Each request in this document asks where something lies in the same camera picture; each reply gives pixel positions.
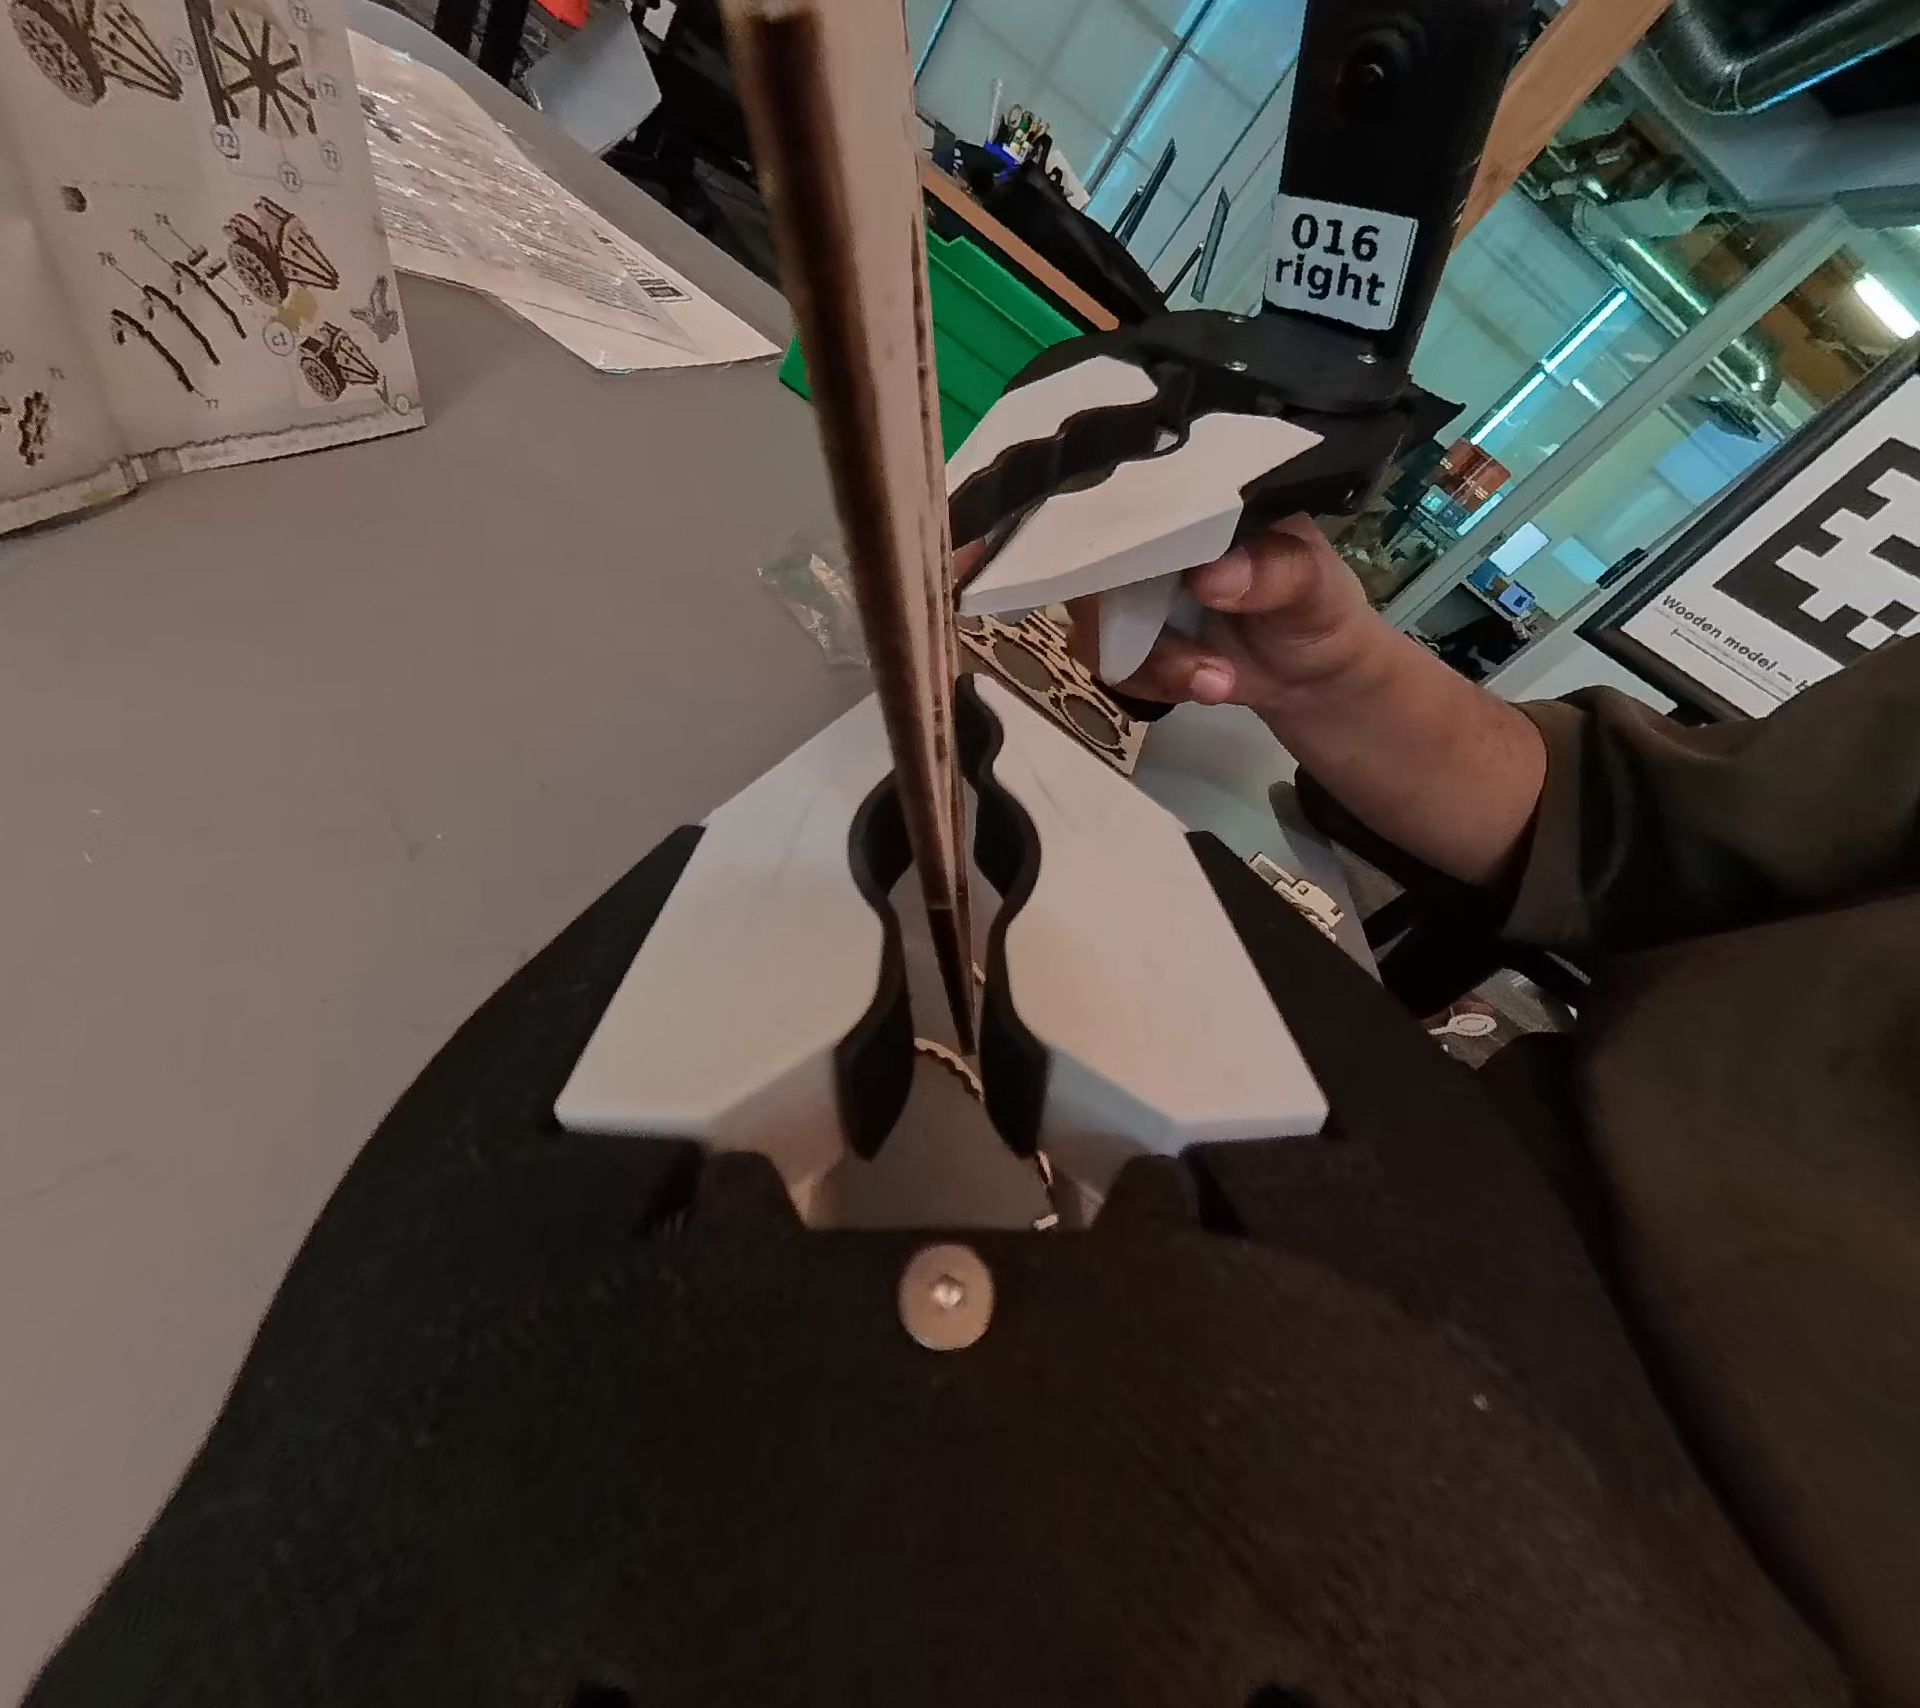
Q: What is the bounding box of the white paper sheet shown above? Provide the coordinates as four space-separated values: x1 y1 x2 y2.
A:
393 237 786 369

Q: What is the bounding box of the assembly instruction booklet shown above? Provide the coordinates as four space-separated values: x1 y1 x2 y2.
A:
0 0 429 539

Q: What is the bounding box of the green plastic bin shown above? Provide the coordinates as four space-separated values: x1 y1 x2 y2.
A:
781 222 1087 427

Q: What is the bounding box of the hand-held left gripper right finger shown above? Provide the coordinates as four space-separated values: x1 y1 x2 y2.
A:
956 672 1333 1208

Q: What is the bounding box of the person's right hand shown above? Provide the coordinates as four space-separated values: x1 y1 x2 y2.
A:
1116 520 1446 818

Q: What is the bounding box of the grey desk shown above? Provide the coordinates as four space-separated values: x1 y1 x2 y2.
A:
0 0 1308 1612

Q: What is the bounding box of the laminated printed sheet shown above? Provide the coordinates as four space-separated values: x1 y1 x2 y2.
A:
348 33 708 316

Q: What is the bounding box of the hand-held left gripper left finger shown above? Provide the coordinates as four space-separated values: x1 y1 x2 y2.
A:
552 691 921 1227

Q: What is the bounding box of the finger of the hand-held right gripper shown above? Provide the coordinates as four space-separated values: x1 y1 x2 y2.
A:
960 349 1203 497
944 409 1327 622

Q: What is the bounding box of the clear plastic bag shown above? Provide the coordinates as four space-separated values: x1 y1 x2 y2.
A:
757 537 876 672

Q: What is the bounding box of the black framed marker sign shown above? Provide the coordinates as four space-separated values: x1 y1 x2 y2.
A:
1586 363 1920 724

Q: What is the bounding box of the person's right forearm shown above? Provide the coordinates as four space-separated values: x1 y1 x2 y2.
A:
1290 627 1920 989

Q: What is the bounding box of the wooden puzzle sheet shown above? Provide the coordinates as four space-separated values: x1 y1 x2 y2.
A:
960 610 1160 775
683 0 985 1058

